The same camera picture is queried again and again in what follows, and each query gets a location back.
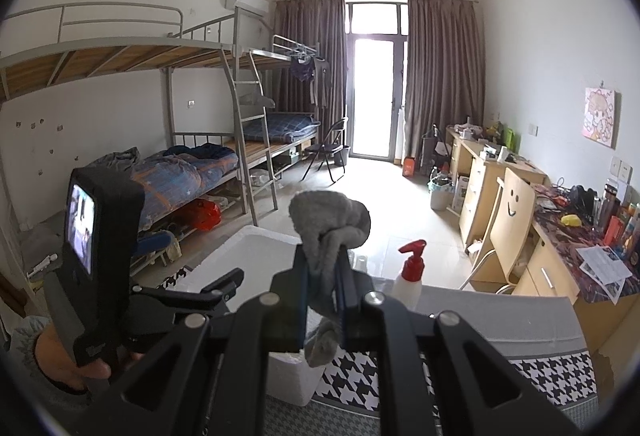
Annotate red bag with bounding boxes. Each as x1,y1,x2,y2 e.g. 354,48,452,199
175,198,222,232

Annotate grey sock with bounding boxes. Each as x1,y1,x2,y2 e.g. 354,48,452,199
289,188,372,369

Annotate person's left forearm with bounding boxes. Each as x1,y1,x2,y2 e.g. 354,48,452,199
2,313,108,412

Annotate white foam box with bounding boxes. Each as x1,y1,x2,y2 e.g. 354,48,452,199
172,224,381,407

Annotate pink cartoon wall poster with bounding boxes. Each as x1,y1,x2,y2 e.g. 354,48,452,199
581,86,622,149

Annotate cluster of toiletry bottles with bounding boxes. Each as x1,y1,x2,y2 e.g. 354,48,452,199
595,183,640,267

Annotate wooden desk with drawers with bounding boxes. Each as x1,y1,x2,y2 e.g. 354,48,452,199
444,126,548,247

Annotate glass balcony door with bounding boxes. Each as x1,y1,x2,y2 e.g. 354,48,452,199
345,0,410,162

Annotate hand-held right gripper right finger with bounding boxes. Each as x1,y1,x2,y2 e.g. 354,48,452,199
335,246,587,436

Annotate grey towel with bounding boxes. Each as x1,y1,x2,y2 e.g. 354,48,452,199
239,91,276,109

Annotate blue orange star quilt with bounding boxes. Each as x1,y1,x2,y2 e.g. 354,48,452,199
87,146,240,233

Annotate brown curtain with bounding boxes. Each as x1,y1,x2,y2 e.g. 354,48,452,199
272,0,347,152
406,0,487,162

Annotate white spray bottle red top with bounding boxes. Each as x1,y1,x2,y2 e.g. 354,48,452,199
391,238,428,314

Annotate person's left hand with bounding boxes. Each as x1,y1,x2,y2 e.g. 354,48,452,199
34,322,113,385

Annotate white bucket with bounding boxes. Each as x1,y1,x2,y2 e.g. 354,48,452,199
427,178,456,212

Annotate wooden chair smiley face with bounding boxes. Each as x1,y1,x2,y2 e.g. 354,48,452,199
459,167,537,294

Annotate white air conditioner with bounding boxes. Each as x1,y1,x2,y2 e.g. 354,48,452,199
224,0,271,14

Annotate white light switch panel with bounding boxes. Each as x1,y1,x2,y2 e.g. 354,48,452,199
609,156,633,182

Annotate blue plaid bedding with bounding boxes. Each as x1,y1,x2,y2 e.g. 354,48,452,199
242,111,321,142

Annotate wooden desk patterned top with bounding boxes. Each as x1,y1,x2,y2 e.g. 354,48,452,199
512,183,640,367

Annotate grey metal bunk bed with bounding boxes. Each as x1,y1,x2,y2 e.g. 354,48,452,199
220,35,331,177
0,2,281,277

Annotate printed papers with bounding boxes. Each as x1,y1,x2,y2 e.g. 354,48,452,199
577,245,633,304

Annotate black folding chair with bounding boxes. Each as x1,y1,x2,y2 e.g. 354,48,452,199
301,117,350,183

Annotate houndstooth tablecloth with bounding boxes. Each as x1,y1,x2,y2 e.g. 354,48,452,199
155,261,601,436

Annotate hanging dark clothes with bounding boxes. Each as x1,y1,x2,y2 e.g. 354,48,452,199
287,55,332,108

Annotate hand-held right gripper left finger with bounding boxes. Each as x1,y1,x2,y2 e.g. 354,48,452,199
87,245,307,436

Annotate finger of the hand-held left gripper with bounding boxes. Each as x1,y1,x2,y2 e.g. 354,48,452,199
131,267,246,313

